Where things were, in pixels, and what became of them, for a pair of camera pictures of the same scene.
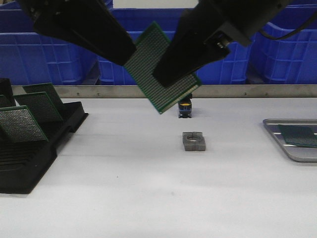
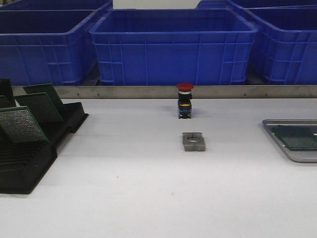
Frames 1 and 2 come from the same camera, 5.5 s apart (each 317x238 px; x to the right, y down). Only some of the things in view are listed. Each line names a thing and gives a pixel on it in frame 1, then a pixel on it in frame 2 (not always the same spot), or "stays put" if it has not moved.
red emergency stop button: (184, 107) stays put
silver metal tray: (296, 153) stays put
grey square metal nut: (193, 141) stays put
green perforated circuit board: (141, 65) → (297, 138)
